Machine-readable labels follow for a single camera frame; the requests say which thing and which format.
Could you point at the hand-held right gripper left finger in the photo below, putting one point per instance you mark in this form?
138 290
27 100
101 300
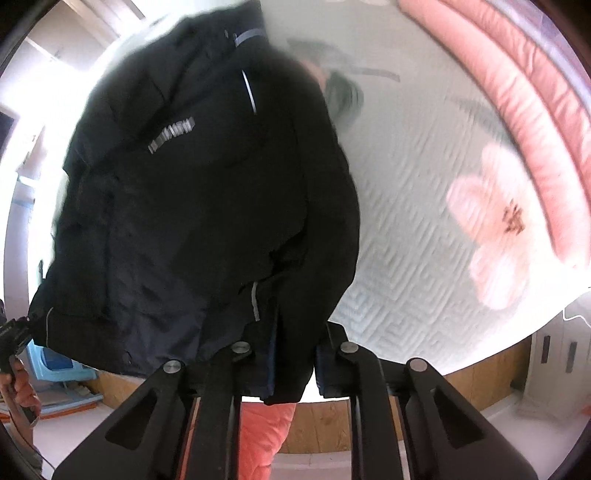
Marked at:
226 392

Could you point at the white bedside cabinet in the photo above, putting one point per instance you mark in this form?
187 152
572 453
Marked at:
558 364

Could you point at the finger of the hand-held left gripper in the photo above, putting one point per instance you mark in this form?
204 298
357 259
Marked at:
25 326

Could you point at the folded pink blanket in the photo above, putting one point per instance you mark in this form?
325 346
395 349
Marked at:
508 83

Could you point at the person's orange padded clothing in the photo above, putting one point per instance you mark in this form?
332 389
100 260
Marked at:
265 438

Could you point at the cyan plastic stool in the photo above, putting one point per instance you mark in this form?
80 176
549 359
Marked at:
60 364

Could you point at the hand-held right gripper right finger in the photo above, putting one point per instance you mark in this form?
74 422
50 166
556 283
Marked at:
327 371

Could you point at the black hooded jacket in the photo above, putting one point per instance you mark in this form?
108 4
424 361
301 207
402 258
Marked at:
184 207

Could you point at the person's left hand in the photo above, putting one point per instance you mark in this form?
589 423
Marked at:
21 387

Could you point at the bed with floral sheet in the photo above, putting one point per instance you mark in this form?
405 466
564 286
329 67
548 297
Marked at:
415 230

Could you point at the person's left forearm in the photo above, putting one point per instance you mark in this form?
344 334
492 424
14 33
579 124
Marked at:
18 452

